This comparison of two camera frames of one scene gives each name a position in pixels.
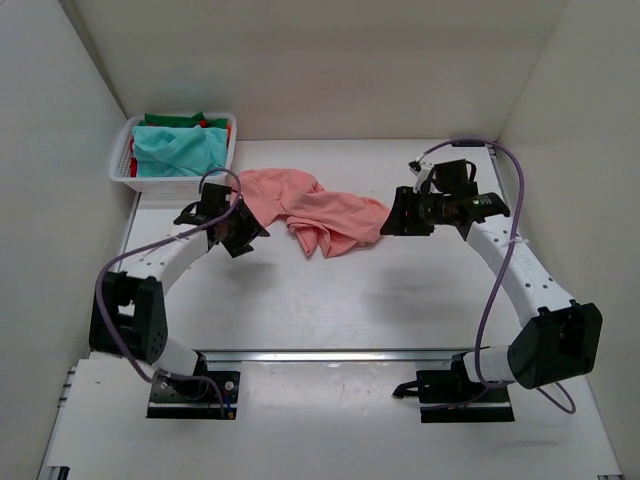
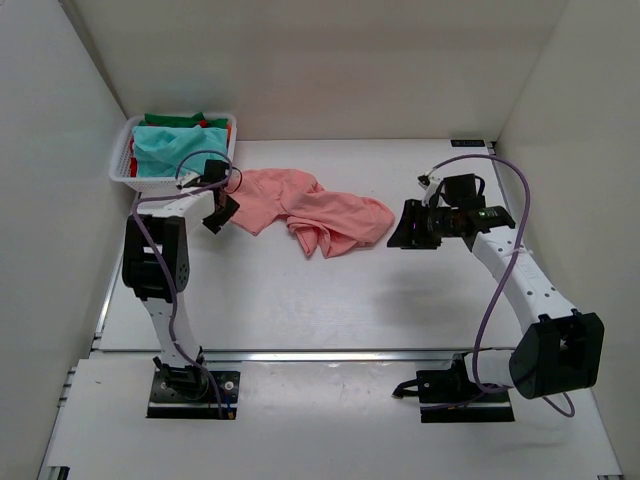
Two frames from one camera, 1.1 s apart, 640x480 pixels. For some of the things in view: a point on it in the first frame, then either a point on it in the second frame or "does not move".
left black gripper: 242,226 to 220,212
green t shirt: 193,120 does not move
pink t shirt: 318,220 does not move
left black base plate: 183,399 does not move
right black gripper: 407,212 to 415,223
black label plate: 467,143 does not move
